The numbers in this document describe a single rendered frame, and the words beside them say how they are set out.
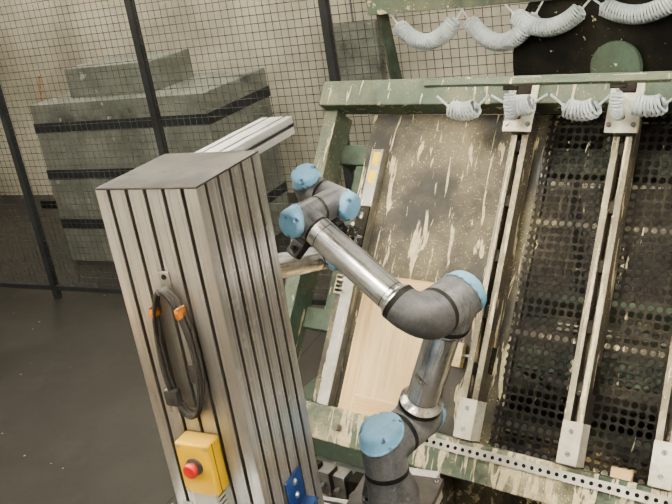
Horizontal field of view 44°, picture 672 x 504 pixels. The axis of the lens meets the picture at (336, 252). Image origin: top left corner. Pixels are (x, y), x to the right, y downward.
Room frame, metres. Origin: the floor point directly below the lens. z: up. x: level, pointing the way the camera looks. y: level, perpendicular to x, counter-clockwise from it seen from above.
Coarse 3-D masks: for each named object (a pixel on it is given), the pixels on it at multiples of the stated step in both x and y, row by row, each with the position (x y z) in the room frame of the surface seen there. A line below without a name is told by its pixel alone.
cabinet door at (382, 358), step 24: (360, 312) 2.68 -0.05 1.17; (360, 336) 2.63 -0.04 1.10; (384, 336) 2.58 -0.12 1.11; (408, 336) 2.53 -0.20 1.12; (360, 360) 2.58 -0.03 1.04; (384, 360) 2.53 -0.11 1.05; (408, 360) 2.48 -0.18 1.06; (360, 384) 2.53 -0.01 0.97; (384, 384) 2.48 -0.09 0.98; (408, 384) 2.43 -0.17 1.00; (360, 408) 2.48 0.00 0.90; (384, 408) 2.43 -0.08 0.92
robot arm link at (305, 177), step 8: (296, 168) 2.06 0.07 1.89; (304, 168) 2.06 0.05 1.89; (312, 168) 2.05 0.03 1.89; (296, 176) 2.04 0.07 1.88; (304, 176) 2.03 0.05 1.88; (312, 176) 2.03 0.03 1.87; (320, 176) 2.06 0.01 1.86; (296, 184) 2.03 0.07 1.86; (304, 184) 2.02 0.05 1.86; (312, 184) 2.02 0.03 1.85; (296, 192) 2.05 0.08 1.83; (304, 192) 2.03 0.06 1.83; (312, 192) 2.02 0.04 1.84
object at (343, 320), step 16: (384, 160) 2.97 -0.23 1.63; (368, 176) 2.95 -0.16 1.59; (368, 192) 2.91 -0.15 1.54; (368, 224) 2.84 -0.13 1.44; (368, 240) 2.83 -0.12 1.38; (352, 288) 2.73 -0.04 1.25; (352, 304) 2.71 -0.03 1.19; (336, 320) 2.70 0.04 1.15; (336, 336) 2.66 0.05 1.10; (336, 352) 2.63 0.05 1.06; (336, 368) 2.60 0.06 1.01; (336, 384) 2.59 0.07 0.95; (320, 400) 2.56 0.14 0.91
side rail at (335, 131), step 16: (336, 112) 3.18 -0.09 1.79; (336, 128) 3.16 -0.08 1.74; (320, 144) 3.14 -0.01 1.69; (336, 144) 3.15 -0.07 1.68; (320, 160) 3.10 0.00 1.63; (336, 160) 3.14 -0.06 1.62; (336, 176) 3.12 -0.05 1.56; (288, 288) 2.88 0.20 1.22; (304, 288) 2.89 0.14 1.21; (288, 304) 2.84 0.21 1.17; (304, 304) 2.87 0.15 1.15; (304, 320) 2.86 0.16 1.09
